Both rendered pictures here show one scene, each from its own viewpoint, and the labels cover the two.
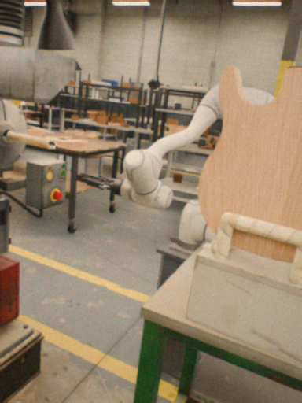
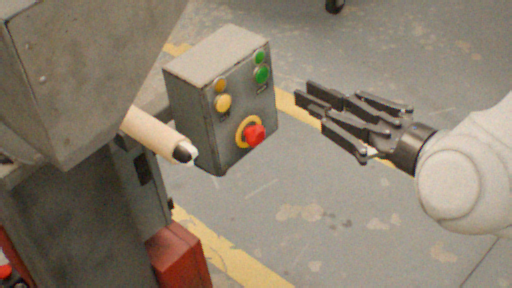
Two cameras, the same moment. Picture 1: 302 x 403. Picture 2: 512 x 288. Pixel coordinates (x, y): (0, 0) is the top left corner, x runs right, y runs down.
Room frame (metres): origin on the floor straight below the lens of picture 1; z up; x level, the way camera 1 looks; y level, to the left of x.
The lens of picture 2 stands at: (0.70, 0.06, 1.73)
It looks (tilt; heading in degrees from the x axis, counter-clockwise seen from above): 43 degrees down; 26
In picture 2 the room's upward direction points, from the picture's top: 8 degrees counter-clockwise
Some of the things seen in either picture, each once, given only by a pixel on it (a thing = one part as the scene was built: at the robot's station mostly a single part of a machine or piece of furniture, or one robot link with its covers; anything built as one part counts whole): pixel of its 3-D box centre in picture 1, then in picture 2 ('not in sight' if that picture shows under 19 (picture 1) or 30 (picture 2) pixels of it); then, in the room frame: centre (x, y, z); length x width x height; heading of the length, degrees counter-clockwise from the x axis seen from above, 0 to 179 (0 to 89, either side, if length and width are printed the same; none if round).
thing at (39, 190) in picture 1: (31, 186); (189, 105); (1.49, 0.56, 0.99); 0.24 x 0.21 x 0.26; 67
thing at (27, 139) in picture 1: (31, 140); (129, 119); (1.18, 0.45, 1.25); 0.18 x 0.03 x 0.03; 67
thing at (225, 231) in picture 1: (224, 238); not in sight; (0.73, -0.17, 1.15); 0.03 x 0.03 x 0.09
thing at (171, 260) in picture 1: (181, 305); not in sight; (1.70, -0.24, 0.35); 0.28 x 0.28 x 0.70; 59
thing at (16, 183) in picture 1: (20, 183); (160, 110); (1.44, 0.58, 1.02); 0.19 x 0.04 x 0.04; 157
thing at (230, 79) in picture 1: (237, 87); not in sight; (0.78, -0.15, 1.48); 0.07 x 0.04 x 0.09; 63
